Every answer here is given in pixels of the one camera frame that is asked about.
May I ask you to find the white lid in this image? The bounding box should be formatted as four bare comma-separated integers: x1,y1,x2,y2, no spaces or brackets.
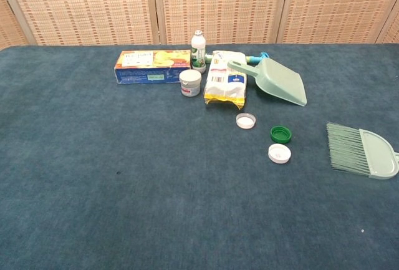
236,112,257,130
267,143,292,164

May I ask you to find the green bottle cap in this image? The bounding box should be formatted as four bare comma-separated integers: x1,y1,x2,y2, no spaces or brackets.
269,125,292,144

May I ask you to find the small white green bottle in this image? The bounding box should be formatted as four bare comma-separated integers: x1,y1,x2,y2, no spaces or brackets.
190,29,207,74

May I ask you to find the small white plastic jar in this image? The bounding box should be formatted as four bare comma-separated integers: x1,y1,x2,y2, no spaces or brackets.
178,69,203,97

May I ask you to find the white and yellow snack bag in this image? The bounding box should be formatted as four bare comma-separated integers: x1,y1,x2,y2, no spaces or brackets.
203,50,248,110

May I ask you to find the orange and blue cookie box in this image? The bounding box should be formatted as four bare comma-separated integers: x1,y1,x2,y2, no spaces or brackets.
113,49,192,85

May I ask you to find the teal green water pump toy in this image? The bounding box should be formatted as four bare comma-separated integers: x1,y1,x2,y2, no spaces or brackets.
204,52,269,66

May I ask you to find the green plastic dustpan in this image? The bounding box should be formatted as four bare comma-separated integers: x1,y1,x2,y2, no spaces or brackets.
226,57,308,107

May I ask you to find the blue felt table cover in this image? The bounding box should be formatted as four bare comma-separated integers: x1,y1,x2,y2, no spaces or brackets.
0,43,399,270

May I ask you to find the woven bamboo screen panel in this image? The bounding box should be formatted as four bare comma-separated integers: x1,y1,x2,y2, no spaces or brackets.
0,0,31,51
276,0,399,45
2,0,156,46
152,0,291,46
375,4,399,45

